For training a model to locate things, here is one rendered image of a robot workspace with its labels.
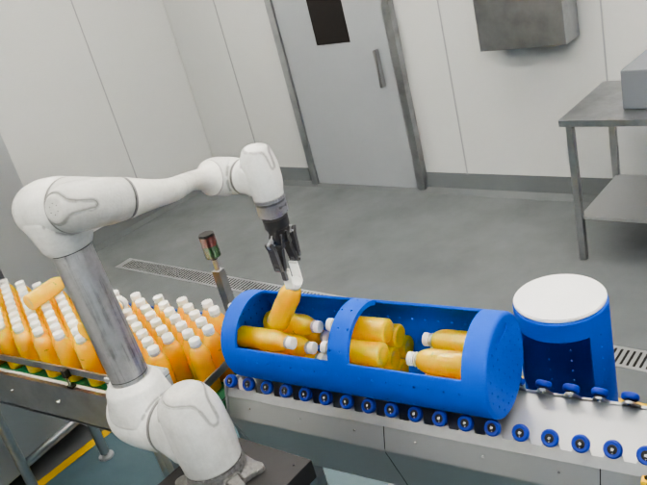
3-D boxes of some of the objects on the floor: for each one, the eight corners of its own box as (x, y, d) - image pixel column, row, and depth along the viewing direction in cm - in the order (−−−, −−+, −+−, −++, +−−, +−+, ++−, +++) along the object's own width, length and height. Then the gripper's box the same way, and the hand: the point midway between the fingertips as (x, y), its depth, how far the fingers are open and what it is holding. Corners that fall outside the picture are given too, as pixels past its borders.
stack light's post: (290, 482, 333) (219, 271, 289) (283, 480, 336) (211, 271, 291) (295, 476, 336) (224, 267, 292) (288, 474, 338) (217, 267, 294)
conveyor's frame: (275, 610, 273) (201, 421, 237) (13, 507, 365) (-69, 359, 329) (338, 515, 308) (282, 337, 272) (85, 444, 400) (17, 302, 363)
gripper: (268, 228, 203) (290, 300, 213) (299, 201, 215) (319, 271, 225) (246, 227, 207) (269, 298, 217) (279, 201, 219) (298, 270, 229)
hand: (292, 275), depth 220 cm, fingers closed on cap, 4 cm apart
